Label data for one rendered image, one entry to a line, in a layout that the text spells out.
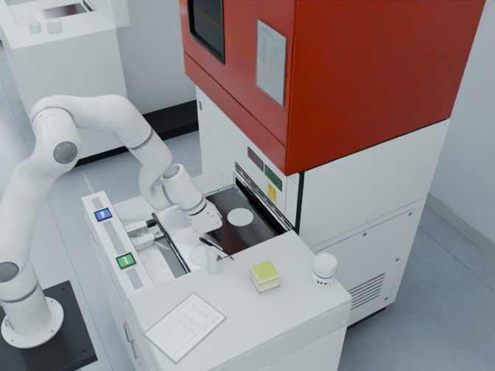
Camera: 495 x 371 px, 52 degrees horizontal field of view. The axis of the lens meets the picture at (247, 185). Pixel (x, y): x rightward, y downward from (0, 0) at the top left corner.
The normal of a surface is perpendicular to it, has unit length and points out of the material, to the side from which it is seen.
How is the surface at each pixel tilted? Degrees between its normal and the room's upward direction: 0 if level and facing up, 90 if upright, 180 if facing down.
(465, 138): 90
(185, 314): 0
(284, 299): 0
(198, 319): 0
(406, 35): 90
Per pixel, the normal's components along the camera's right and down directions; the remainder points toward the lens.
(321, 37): 0.49, 0.56
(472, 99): -0.87, 0.32
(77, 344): 0.01, -0.76
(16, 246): 0.69, 0.16
